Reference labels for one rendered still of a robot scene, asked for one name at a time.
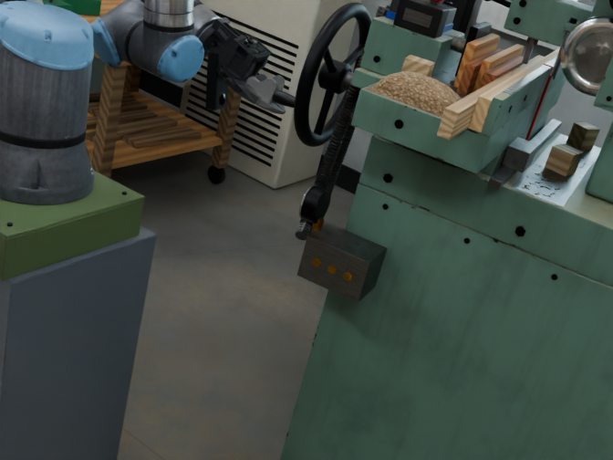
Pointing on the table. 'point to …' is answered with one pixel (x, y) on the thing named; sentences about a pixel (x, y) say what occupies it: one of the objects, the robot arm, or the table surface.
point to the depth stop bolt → (563, 43)
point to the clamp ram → (468, 38)
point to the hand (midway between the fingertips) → (277, 111)
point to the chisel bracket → (544, 18)
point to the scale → (529, 78)
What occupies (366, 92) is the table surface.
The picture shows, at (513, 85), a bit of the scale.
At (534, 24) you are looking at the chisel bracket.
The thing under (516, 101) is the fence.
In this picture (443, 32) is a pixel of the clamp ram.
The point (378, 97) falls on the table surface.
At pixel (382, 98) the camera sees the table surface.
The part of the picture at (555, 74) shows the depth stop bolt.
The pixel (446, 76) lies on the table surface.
